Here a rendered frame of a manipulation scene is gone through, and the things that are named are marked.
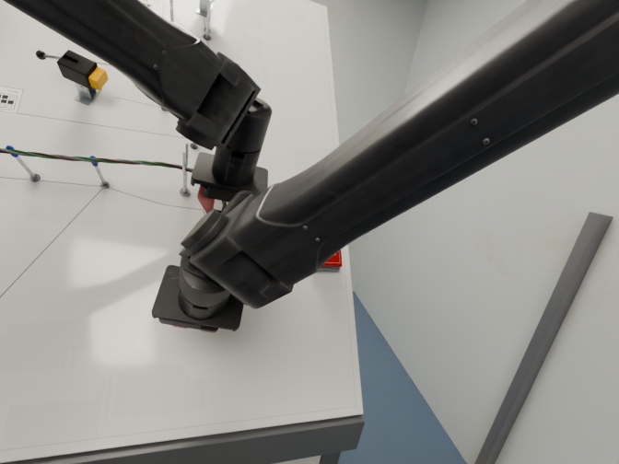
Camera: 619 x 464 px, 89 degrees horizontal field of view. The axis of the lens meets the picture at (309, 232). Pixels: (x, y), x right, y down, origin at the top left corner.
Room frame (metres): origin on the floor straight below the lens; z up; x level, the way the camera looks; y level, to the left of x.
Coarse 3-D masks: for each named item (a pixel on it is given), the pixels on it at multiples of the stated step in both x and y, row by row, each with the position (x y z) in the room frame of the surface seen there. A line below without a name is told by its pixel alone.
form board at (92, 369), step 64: (0, 0) 0.63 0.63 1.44; (192, 0) 0.83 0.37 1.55; (256, 0) 0.93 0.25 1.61; (0, 64) 0.56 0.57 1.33; (256, 64) 0.80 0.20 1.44; (320, 64) 0.89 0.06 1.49; (0, 128) 0.50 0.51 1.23; (64, 128) 0.54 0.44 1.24; (128, 128) 0.58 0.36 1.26; (320, 128) 0.77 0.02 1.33; (0, 192) 0.44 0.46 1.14; (64, 192) 0.48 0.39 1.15; (128, 192) 0.51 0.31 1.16; (192, 192) 0.56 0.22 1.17; (0, 256) 0.39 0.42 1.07; (64, 256) 0.42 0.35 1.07; (128, 256) 0.46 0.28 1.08; (0, 320) 0.35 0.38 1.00; (64, 320) 0.37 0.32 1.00; (128, 320) 0.40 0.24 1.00; (256, 320) 0.47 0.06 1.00; (320, 320) 0.51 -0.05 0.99; (0, 384) 0.31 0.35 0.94; (64, 384) 0.33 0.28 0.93; (128, 384) 0.36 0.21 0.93; (192, 384) 0.38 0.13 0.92; (256, 384) 0.41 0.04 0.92; (320, 384) 0.45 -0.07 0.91; (0, 448) 0.27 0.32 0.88; (64, 448) 0.29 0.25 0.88
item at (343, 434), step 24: (240, 432) 0.37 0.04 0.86; (264, 432) 0.38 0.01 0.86; (288, 432) 0.39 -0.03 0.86; (312, 432) 0.40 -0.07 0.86; (336, 432) 0.42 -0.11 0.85; (360, 432) 0.43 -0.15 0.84; (72, 456) 0.29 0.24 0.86; (96, 456) 0.30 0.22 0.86; (120, 456) 0.30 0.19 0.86; (144, 456) 0.31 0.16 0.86; (168, 456) 0.32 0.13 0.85; (192, 456) 0.33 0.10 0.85; (216, 456) 0.35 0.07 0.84; (240, 456) 0.36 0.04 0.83; (264, 456) 0.37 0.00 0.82; (288, 456) 0.39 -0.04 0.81; (312, 456) 0.40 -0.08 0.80
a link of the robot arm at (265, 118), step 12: (252, 108) 0.39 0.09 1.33; (264, 108) 0.40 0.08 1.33; (252, 120) 0.38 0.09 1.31; (264, 120) 0.39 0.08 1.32; (240, 132) 0.38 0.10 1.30; (252, 132) 0.39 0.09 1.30; (264, 132) 0.40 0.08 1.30; (228, 144) 0.39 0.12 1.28; (240, 144) 0.39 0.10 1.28; (252, 144) 0.40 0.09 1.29
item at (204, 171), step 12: (204, 156) 0.45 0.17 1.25; (216, 156) 0.41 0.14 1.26; (228, 156) 0.40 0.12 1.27; (240, 156) 0.41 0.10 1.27; (252, 156) 0.41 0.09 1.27; (204, 168) 0.43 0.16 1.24; (216, 168) 0.42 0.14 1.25; (228, 168) 0.41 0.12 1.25; (240, 168) 0.41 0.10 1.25; (252, 168) 0.42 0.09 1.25; (264, 168) 0.48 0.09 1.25; (192, 180) 0.41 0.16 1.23; (204, 180) 0.41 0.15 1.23; (216, 180) 0.42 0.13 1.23; (228, 180) 0.42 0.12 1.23; (240, 180) 0.42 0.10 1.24; (252, 180) 0.45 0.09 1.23; (264, 180) 0.46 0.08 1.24
